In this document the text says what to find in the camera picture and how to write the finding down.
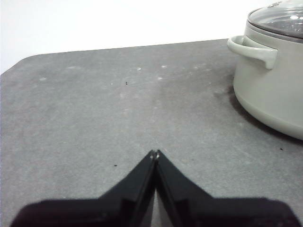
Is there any glass lid with green knob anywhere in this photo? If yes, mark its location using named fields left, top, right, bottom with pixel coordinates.
left=247, top=0, right=303, bottom=40

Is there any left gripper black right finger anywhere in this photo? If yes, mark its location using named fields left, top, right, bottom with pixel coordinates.
left=156, top=149, right=300, bottom=227

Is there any pale green electric pot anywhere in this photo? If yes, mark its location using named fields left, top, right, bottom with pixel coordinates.
left=227, top=20, right=303, bottom=141

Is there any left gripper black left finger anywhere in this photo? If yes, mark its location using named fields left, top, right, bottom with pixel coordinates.
left=9, top=149, right=157, bottom=227

